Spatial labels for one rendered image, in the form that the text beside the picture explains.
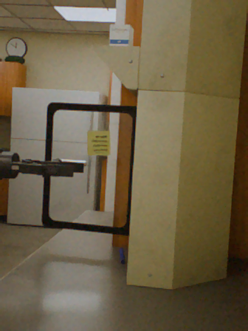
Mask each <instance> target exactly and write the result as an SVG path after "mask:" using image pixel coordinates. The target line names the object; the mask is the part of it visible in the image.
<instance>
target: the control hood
mask: <svg viewBox="0 0 248 331"><path fill-rule="evenodd" d="M93 48H94V51H95V52H96V53H97V55H98V56H99V57H100V58H101V59H102V60H103V62H104V63H105V64H106V65H107V66H108V68H109V69H110V70H111V71H112V72H113V73H114V74H115V75H116V76H117V77H118V78H119V79H120V81H121V82H122V83H123V84H124V85H125V87H126V88H127V89H128V91H130V92H131V93H132V94H133V95H134V96H136V97H137V94H138V83H139V70H140V47H138V46H117V45H98V44H95V45H94V46H93Z"/></svg>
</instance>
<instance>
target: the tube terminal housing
mask: <svg viewBox="0 0 248 331"><path fill-rule="evenodd" d="M247 2H248V0H144V8H143V21H142V45H141V46H140V59H139V83H138V94H137V118H136V131H135V142H134V166H133V179H132V191H131V214H130V226H129V239H128V243H129V251H128V275H127V285H132V286H140V287H155V288H162V289H171V290H172V289H176V288H180V287H186V286H191V285H194V284H201V283H204V282H208V281H214V280H218V279H224V278H226V277H227V262H228V252H229V247H228V242H229V232H230V212H231V202H232V192H233V173H234V162H235V144H236V133H237V123H238V104H239V98H240V93H241V73H242V63H243V52H244V40H245V33H246V22H247Z"/></svg>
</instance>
